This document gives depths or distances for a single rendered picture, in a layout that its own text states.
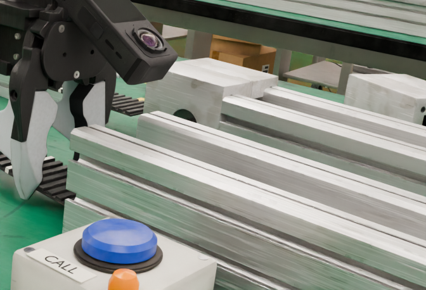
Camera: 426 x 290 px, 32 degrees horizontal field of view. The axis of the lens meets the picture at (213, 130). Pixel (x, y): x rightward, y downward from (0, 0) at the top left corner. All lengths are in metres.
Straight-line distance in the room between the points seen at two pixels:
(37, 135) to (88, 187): 0.08
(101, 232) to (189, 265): 0.05
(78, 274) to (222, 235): 0.11
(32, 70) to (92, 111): 0.08
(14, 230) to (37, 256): 0.17
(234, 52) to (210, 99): 3.89
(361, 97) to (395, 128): 0.15
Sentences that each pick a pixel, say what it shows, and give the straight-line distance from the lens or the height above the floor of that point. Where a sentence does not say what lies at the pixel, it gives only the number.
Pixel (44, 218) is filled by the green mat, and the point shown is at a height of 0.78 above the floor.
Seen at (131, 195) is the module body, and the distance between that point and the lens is 0.50.
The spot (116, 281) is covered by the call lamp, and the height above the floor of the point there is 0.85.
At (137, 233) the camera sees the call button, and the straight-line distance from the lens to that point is 0.40.
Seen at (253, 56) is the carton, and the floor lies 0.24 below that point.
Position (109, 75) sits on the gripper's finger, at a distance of 0.63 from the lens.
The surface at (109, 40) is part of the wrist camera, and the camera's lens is 0.55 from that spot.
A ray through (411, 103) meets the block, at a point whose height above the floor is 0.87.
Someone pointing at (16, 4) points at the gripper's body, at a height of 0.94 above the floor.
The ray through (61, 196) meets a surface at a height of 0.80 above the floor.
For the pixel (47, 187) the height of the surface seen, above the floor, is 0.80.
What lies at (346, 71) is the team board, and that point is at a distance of 3.56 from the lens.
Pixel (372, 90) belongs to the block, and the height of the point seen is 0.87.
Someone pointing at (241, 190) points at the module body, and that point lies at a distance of 0.45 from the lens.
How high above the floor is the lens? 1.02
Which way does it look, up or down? 16 degrees down
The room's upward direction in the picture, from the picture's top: 8 degrees clockwise
